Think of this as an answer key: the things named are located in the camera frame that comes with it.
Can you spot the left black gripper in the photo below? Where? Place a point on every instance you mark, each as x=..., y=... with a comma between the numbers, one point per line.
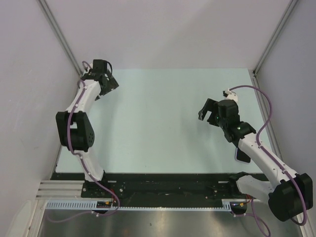
x=111, y=85

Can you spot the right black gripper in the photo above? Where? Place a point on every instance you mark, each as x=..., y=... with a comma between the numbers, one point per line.
x=211, y=105

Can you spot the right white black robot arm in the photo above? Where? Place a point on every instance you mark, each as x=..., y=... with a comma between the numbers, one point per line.
x=287, y=193

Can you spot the phone in purple case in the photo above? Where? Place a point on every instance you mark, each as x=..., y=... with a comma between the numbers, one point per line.
x=241, y=156

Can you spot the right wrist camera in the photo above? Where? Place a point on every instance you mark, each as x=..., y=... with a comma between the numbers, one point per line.
x=230, y=95

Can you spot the right aluminium frame post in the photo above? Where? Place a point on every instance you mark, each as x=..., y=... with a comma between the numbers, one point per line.
x=275, y=35

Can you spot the aluminium frame post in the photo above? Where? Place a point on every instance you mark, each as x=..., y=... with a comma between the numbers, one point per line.
x=275, y=35
x=59, y=34

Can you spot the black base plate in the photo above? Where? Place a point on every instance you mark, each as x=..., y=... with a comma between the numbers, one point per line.
x=175, y=190

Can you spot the white slotted cable duct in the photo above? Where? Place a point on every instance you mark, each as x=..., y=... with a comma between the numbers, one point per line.
x=100, y=205

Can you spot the left aluminium frame post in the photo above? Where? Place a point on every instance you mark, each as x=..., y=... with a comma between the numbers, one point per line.
x=59, y=34

